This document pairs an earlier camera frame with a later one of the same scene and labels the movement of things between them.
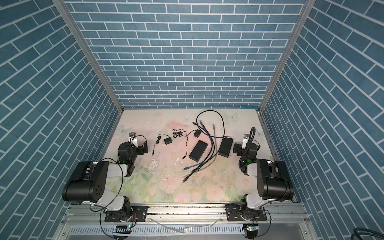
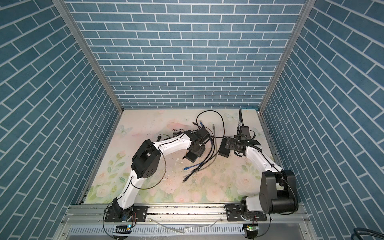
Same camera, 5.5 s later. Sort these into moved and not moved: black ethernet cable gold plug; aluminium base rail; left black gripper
Moved: left black gripper
Not moved: aluminium base rail; black ethernet cable gold plug
